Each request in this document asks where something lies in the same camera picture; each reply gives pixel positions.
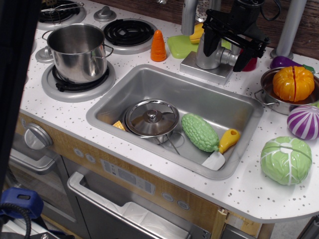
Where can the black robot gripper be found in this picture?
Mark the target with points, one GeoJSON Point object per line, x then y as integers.
{"type": "Point", "coordinates": [239, 28]}

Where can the silver faucet lever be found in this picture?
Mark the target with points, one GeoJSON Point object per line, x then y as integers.
{"type": "Point", "coordinates": [225, 56]}

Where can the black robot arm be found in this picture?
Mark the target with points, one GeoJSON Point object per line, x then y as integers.
{"type": "Point", "coordinates": [237, 27]}

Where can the silver faucet base and spout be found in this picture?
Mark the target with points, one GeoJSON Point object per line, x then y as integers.
{"type": "Point", "coordinates": [215, 66]}

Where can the red toy item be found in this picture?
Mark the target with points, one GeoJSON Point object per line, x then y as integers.
{"type": "Point", "coordinates": [251, 65]}

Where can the green plastic cutting board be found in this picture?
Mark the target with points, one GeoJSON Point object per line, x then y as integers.
{"type": "Point", "coordinates": [180, 46]}

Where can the purple toy eggplant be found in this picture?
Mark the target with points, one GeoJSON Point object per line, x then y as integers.
{"type": "Point", "coordinates": [282, 61]}

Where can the small steel pan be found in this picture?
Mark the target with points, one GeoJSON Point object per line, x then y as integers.
{"type": "Point", "coordinates": [267, 97]}

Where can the grey metal sink basin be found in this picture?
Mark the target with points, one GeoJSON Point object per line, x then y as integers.
{"type": "Point", "coordinates": [223, 110]}

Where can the orange toy carrot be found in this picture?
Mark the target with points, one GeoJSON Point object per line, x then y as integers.
{"type": "Point", "coordinates": [158, 49]}

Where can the orange toy pumpkin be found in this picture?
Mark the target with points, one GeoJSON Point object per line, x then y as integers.
{"type": "Point", "coordinates": [294, 83]}

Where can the green toy bitter melon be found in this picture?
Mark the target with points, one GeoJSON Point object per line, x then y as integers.
{"type": "Point", "coordinates": [200, 132]}

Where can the back right stove burner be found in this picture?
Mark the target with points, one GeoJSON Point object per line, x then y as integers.
{"type": "Point", "coordinates": [129, 36]}

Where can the stove burner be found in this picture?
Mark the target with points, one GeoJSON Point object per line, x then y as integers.
{"type": "Point", "coordinates": [75, 19]}
{"type": "Point", "coordinates": [129, 36]}
{"type": "Point", "coordinates": [49, 87]}

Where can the steel pot lid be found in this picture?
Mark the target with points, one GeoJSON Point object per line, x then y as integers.
{"type": "Point", "coordinates": [151, 118]}

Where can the purple striped toy onion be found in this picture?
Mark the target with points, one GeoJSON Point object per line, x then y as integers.
{"type": "Point", "coordinates": [303, 122]}

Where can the silver stove knob top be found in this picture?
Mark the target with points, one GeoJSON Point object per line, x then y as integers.
{"type": "Point", "coordinates": [105, 14]}

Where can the silver stove knob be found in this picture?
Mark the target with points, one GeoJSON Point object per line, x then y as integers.
{"type": "Point", "coordinates": [44, 55]}
{"type": "Point", "coordinates": [105, 14]}

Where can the green toy cabbage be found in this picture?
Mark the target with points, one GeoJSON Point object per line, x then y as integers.
{"type": "Point", "coordinates": [286, 160]}

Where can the yellow toy corn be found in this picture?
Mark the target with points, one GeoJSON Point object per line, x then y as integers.
{"type": "Point", "coordinates": [118, 124]}

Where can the stainless steel pot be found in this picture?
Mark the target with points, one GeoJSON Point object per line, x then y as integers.
{"type": "Point", "coordinates": [79, 52]}

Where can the front left stove burner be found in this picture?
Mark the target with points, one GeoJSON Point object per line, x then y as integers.
{"type": "Point", "coordinates": [49, 87]}

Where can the grey control panel display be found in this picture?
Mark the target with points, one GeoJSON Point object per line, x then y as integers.
{"type": "Point", "coordinates": [128, 177]}

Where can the back left stove burner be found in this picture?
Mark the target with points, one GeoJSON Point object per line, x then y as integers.
{"type": "Point", "coordinates": [75, 19]}

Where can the silver stove knob left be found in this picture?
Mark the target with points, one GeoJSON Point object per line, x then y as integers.
{"type": "Point", "coordinates": [44, 55]}

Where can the silver oven dial knob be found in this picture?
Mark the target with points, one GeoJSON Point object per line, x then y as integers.
{"type": "Point", "coordinates": [37, 138]}

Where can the silver vertical post right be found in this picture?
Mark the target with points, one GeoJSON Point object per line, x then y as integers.
{"type": "Point", "coordinates": [292, 22]}

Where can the yellow handled toy knife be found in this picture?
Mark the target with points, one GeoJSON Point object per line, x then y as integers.
{"type": "Point", "coordinates": [216, 160]}

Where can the wire rack on burner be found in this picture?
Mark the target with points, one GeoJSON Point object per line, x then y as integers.
{"type": "Point", "coordinates": [56, 11]}

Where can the silver dishwasher door handle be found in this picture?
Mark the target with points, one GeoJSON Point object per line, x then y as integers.
{"type": "Point", "coordinates": [112, 212]}

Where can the silver oven door handle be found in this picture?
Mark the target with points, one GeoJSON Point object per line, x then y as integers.
{"type": "Point", "coordinates": [42, 166]}

